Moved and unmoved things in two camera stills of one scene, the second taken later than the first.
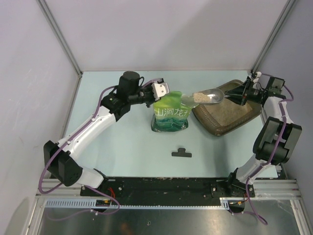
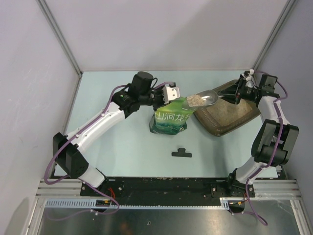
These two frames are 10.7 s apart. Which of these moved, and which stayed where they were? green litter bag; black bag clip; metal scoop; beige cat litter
Moved: metal scoop
Stayed: beige cat litter; black bag clip; green litter bag
